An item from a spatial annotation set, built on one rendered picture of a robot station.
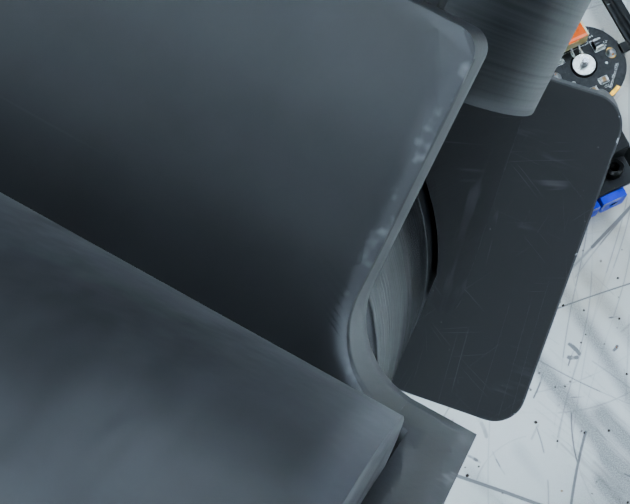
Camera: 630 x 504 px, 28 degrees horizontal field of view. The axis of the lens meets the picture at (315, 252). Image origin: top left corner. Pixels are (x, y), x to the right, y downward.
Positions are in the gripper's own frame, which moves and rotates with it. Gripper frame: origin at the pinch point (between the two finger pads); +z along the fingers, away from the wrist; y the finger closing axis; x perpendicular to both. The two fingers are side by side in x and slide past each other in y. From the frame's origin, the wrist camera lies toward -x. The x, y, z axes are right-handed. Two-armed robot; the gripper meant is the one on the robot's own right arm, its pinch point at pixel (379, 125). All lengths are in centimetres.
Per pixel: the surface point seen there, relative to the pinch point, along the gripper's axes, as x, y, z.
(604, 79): -2.3, -5.3, 5.9
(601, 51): -3.0, -5.0, 6.4
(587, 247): 3.4, -6.9, 9.9
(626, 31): -3.8, -5.5, 6.8
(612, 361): 6.4, -8.7, 8.2
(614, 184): 1.1, -7.0, 9.7
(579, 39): -3.2, -4.3, 5.7
